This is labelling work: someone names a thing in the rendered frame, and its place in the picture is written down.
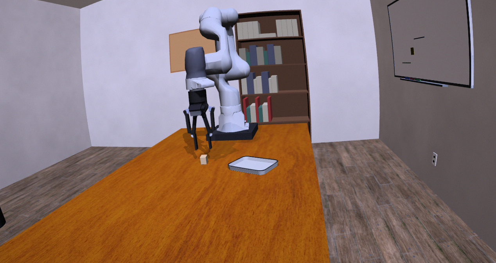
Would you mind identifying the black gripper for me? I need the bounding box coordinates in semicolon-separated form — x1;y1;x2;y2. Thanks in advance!
183;89;215;150

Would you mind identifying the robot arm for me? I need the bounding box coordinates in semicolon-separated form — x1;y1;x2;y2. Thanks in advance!
185;7;250;132

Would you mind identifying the cream block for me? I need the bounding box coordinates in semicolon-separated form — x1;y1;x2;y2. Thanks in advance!
200;155;208;165

